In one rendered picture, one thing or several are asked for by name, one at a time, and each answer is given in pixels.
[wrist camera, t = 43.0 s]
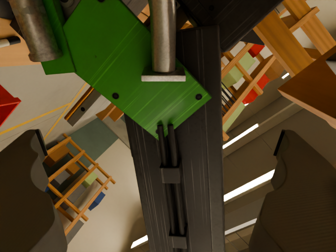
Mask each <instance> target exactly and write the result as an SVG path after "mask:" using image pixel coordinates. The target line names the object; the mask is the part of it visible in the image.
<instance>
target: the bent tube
mask: <svg viewBox="0 0 336 252"><path fill-rule="evenodd" d="M147 1H148V5H149V12H150V33H151V59H152V67H144V69H143V72H142V74H141V81H142V82H185V81H186V74H185V70H184V67H176V20H177V11H176V0H147Z"/></svg>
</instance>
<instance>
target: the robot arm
mask: <svg viewBox="0 0 336 252"><path fill-rule="evenodd" d="M45 156H48V152H47V149H46V145H45V142H44V138H43V135H42V132H41V130H40V129H29V130H27V131H25V132H24V133H23V134H21V135H20V136H19V137H18V138H17V139H15V140H14V141H13V142H12V143H10V144H9V145H8V146H7V147H5V148H4V149H3V150H2V151H1V152H0V252H67V249H68V243H67V239H66V235H65V232H64V228H63V224H62V222H61V220H60V217H59V215H58V213H57V210H56V208H55V206H54V203H53V201H52V199H51V197H50V195H49V194H48V193H46V192H45V190H46V187H47V185H48V184H49V179H48V176H47V174H46V172H45V169H44V167H43V164H42V163H43V161H44V159H45ZM273 156H276V159H277V165H276V167H275V170H274V173H273V175H272V178H271V184H272V186H273V189H274V190H273V191H271V192H269V193H267V194H266V196H265V198H264V201H263V203H262V206H261V209H260V211H259V214H258V217H257V219H256V222H255V225H254V228H253V231H252V234H251V237H250V241H249V244H248V248H249V252H336V169H335V168H334V167H333V166H332V165H331V164H330V163H329V162H328V161H327V160H326V159H325V158H324V157H323V156H322V155H321V154H320V153H318V152H317V151H316V150H315V149H314V148H313V147H312V146H310V145H309V144H308V143H307V142H306V141H305V140H304V139H303V138H301V137H300V136H299V135H298V134H297V133H296V132H295V131H293V130H289V129H287V130H284V129H282V130H281V133H280V136H279V139H278V142H277V145H276V148H275V151H274V154H273Z"/></svg>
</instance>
